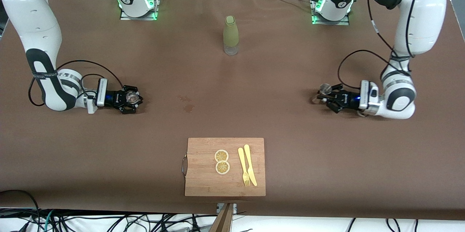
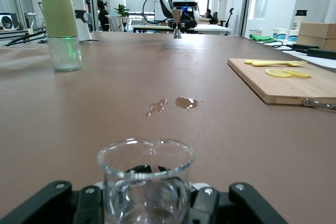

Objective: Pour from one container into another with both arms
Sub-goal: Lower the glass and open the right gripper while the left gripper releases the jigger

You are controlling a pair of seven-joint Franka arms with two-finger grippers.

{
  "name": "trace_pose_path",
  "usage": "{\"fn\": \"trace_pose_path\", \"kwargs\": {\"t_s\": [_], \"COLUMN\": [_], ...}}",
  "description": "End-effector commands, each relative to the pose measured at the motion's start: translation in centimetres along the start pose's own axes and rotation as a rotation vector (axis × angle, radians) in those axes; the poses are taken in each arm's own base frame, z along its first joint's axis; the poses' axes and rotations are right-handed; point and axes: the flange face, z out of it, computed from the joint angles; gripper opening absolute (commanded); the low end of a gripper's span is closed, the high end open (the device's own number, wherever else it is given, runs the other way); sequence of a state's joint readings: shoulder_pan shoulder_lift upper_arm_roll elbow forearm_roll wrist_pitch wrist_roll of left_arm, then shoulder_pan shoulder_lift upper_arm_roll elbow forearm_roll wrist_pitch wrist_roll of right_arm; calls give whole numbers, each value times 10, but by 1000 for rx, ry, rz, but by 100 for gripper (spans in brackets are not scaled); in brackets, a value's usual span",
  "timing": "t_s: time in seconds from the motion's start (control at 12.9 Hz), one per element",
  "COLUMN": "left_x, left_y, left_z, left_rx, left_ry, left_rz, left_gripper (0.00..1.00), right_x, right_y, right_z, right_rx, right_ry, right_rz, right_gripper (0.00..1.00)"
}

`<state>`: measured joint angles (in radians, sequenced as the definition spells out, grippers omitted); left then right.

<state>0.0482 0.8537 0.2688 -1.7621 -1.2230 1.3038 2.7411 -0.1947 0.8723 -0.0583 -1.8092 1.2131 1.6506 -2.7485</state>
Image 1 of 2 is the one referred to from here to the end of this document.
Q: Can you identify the clear glass shaker cup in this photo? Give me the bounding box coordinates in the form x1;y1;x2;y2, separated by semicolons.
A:
125;91;142;104

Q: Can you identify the metal jigger measuring cup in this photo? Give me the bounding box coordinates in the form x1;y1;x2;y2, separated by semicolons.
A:
312;83;332;104

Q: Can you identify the brown table cover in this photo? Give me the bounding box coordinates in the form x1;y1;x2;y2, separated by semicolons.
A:
0;0;465;221

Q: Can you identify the yellow plastic knife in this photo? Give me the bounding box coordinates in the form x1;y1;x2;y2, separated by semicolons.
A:
244;144;258;187

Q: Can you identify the yellow plastic fork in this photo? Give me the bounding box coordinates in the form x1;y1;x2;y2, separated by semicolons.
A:
238;147;251;187

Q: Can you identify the green sleeved glass bottle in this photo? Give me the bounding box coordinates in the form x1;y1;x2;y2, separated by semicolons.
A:
223;16;239;56

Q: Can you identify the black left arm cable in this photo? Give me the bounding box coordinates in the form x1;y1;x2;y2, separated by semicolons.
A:
337;0;426;91

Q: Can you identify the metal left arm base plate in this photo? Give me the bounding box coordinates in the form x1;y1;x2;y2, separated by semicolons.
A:
310;0;350;26

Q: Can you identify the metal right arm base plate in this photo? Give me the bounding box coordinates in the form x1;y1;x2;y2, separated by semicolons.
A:
120;0;161;21

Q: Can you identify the wooden cutting board with handle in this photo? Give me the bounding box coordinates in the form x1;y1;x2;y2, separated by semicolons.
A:
181;137;266;197

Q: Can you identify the black looped floor cable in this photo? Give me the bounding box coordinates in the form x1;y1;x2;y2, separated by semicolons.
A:
0;189;41;232

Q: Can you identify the teal floor cable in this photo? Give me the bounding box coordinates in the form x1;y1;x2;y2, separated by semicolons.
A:
35;209;56;232

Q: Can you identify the metal table edge bracket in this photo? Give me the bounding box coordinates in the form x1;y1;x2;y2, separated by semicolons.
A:
217;203;238;215

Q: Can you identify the wooden post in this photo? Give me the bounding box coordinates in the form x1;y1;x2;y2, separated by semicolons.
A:
209;203;234;232

